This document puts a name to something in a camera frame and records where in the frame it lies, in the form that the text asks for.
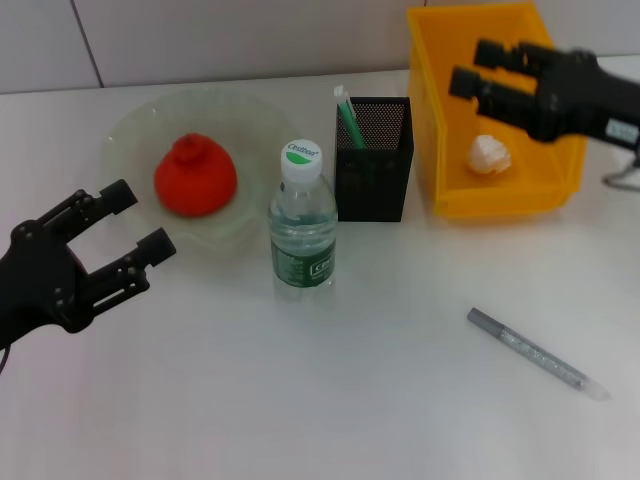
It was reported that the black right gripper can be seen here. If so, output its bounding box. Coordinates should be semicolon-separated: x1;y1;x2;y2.
449;39;640;149

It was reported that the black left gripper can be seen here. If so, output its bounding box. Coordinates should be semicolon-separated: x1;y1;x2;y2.
0;178;177;351

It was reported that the red-orange toy orange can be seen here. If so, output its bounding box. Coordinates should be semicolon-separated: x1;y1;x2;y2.
153;132;239;217

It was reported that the white paper ball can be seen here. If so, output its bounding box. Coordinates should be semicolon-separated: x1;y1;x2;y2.
464;133;515;176

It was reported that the mint green pen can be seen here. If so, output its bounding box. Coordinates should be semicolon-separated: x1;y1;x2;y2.
333;84;367;150

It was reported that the clear water bottle green label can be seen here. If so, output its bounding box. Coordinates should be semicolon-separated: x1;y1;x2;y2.
268;138;339;303

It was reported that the grey glitter pen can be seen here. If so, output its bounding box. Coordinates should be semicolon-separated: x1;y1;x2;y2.
465;307;614;403

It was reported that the pale green glass fruit plate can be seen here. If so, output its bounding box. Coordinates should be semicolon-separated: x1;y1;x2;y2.
99;87;294;256

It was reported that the black mesh pen holder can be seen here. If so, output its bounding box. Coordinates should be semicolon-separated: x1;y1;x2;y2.
333;96;416;223

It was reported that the yellow plastic bin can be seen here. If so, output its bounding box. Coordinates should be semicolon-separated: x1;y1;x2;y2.
405;1;591;220

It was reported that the right wrist cable with connector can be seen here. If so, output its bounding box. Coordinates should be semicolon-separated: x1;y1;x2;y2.
601;152;640;192

